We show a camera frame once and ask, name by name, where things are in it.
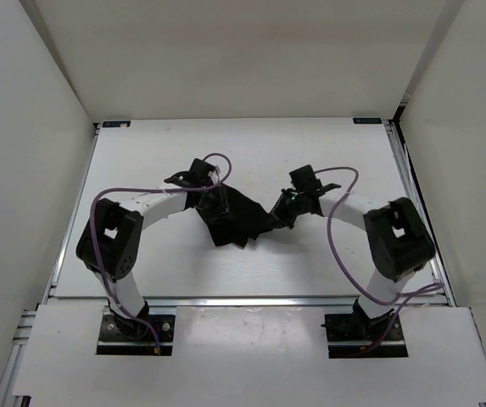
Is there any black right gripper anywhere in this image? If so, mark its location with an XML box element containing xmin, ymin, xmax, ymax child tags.
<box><xmin>260</xmin><ymin>188</ymin><xmax>307</xmax><ymax>230</ymax></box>

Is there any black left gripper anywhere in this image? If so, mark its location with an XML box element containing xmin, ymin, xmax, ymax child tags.
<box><xmin>198</xmin><ymin>182</ymin><xmax>237</xmax><ymax>225</ymax></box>

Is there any black skirt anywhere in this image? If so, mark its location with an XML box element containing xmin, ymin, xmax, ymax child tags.
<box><xmin>186</xmin><ymin>184</ymin><xmax>277</xmax><ymax>248</ymax></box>

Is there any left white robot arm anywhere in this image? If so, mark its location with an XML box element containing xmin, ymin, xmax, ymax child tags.
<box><xmin>75</xmin><ymin>184</ymin><xmax>225</xmax><ymax>339</ymax></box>

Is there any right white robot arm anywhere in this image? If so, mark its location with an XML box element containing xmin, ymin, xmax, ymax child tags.
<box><xmin>271</xmin><ymin>189</ymin><xmax>436</xmax><ymax>339</ymax></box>

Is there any right blue corner label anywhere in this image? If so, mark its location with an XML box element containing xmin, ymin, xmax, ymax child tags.
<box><xmin>353</xmin><ymin>117</ymin><xmax>383</xmax><ymax>125</ymax></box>

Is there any blue corner label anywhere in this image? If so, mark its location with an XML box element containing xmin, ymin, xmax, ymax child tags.
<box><xmin>102</xmin><ymin>120</ymin><xmax>131</xmax><ymax>128</ymax></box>
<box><xmin>353</xmin><ymin>117</ymin><xmax>383</xmax><ymax>125</ymax></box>

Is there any left blue corner label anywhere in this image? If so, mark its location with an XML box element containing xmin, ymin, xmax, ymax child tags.
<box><xmin>102</xmin><ymin>120</ymin><xmax>131</xmax><ymax>128</ymax></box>

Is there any white front cover panel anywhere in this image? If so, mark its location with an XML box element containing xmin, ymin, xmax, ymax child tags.
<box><xmin>14</xmin><ymin>303</ymin><xmax>486</xmax><ymax>406</ymax></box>

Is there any aluminium table frame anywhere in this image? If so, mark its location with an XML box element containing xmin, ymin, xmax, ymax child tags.
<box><xmin>0</xmin><ymin>118</ymin><xmax>460</xmax><ymax>406</ymax></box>

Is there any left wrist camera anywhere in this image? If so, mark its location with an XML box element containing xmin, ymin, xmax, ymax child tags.
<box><xmin>164</xmin><ymin>159</ymin><xmax>216</xmax><ymax>188</ymax></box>

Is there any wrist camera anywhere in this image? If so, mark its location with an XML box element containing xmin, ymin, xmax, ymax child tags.
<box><xmin>164</xmin><ymin>159</ymin><xmax>216</xmax><ymax>188</ymax></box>
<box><xmin>289</xmin><ymin>164</ymin><xmax>341</xmax><ymax>196</ymax></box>

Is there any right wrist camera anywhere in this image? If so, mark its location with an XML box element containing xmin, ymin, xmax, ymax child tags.
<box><xmin>289</xmin><ymin>164</ymin><xmax>341</xmax><ymax>196</ymax></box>

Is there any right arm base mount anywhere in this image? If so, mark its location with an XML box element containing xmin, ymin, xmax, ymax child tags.
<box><xmin>321</xmin><ymin>312</ymin><xmax>409</xmax><ymax>360</ymax></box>

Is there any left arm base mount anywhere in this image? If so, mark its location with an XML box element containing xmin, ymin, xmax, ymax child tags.
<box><xmin>96</xmin><ymin>309</ymin><xmax>176</xmax><ymax>356</ymax></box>

